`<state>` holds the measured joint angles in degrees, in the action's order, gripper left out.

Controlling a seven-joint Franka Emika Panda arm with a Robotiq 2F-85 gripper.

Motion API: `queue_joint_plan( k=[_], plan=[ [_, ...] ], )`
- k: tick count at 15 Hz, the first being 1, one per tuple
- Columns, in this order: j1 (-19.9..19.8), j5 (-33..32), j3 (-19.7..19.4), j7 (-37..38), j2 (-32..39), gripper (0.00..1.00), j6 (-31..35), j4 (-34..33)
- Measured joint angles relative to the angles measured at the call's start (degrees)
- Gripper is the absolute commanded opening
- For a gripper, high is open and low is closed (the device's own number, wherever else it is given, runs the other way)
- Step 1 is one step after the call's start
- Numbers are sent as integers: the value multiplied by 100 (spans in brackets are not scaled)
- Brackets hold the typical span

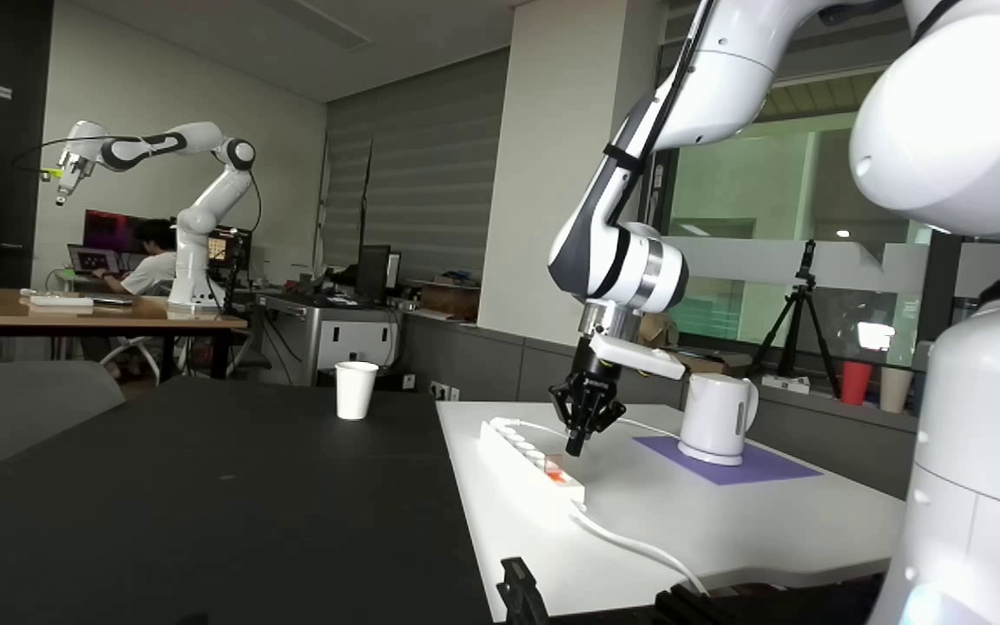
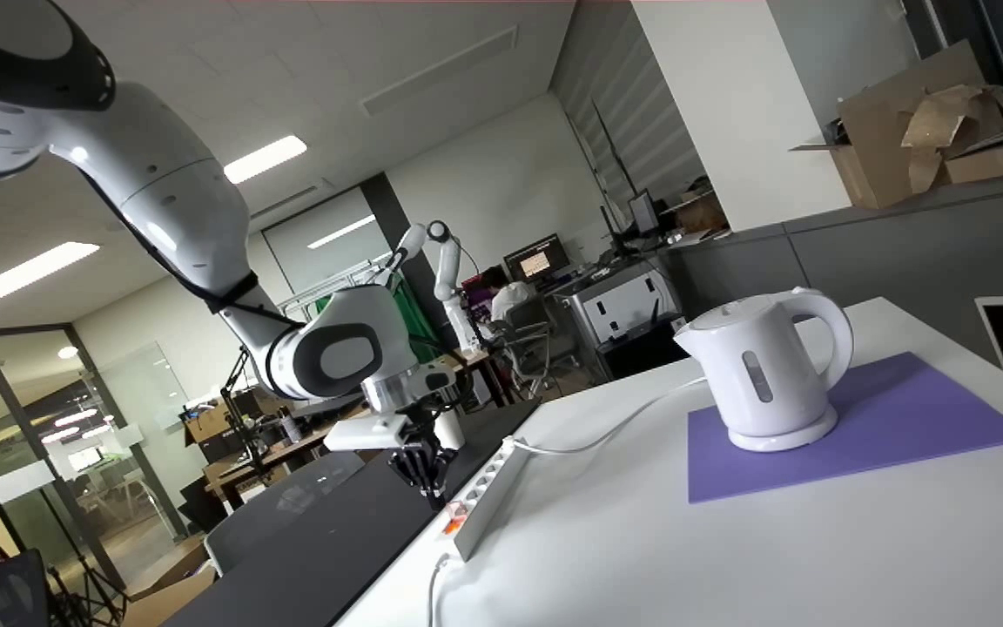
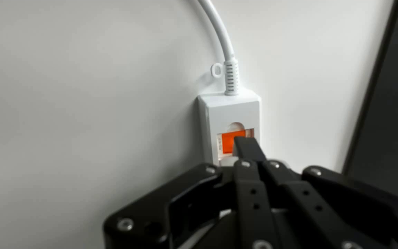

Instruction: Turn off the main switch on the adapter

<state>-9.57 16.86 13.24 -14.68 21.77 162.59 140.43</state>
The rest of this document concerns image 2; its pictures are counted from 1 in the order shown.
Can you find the person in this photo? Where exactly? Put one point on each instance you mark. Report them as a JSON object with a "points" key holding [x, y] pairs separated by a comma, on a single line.
{"points": [[512, 298]]}

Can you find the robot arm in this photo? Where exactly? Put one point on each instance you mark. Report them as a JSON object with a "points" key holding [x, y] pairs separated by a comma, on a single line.
{"points": [[162, 174]]}

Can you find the white cup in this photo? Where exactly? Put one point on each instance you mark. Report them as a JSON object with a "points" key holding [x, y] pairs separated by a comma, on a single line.
{"points": [[450, 430]]}

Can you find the black office chair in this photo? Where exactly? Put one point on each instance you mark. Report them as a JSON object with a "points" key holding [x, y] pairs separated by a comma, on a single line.
{"points": [[529, 344]]}

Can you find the cardboard box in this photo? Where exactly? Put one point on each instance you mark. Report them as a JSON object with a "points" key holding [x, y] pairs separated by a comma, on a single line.
{"points": [[172, 583]]}

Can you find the white power strip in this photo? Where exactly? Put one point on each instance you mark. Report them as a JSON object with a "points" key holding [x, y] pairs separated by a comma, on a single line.
{"points": [[491, 496]]}

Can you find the white electric kettle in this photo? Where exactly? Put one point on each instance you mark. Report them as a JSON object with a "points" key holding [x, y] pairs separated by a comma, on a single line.
{"points": [[767, 366]]}

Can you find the cluttered wooden desk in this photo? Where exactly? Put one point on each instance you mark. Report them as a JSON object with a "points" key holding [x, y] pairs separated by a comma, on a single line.
{"points": [[249, 448]]}

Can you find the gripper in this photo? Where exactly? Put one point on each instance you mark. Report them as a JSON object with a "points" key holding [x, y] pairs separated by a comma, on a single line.
{"points": [[424, 424]]}

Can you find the ceiling light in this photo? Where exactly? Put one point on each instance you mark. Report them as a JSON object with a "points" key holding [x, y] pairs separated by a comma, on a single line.
{"points": [[265, 158], [341, 232], [18, 277]]}

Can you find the black table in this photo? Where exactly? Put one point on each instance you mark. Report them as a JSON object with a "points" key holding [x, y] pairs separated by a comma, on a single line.
{"points": [[345, 540]]}

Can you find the monitor with lit screen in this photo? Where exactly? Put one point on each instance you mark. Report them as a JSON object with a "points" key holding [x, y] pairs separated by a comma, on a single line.
{"points": [[537, 259]]}

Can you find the projection screen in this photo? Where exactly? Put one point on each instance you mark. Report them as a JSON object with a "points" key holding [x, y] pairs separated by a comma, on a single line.
{"points": [[327, 239]]}

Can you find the grey office chair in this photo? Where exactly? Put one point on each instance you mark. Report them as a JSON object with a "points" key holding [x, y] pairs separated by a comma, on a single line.
{"points": [[275, 509]]}

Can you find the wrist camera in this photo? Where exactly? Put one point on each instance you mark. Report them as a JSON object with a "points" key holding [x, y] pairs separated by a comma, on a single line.
{"points": [[366, 432]]}

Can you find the large office printer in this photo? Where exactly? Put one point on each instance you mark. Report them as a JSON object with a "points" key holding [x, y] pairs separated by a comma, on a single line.
{"points": [[623, 313]]}

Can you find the purple mat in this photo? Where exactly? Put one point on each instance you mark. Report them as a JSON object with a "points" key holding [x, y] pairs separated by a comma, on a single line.
{"points": [[893, 427]]}

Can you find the green cloth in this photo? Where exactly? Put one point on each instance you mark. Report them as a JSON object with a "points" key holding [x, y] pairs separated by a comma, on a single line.
{"points": [[414, 318]]}

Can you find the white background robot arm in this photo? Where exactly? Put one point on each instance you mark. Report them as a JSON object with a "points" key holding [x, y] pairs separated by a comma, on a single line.
{"points": [[445, 270]]}

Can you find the heap of cardboard boxes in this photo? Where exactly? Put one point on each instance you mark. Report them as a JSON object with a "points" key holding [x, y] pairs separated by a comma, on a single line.
{"points": [[919, 131]]}

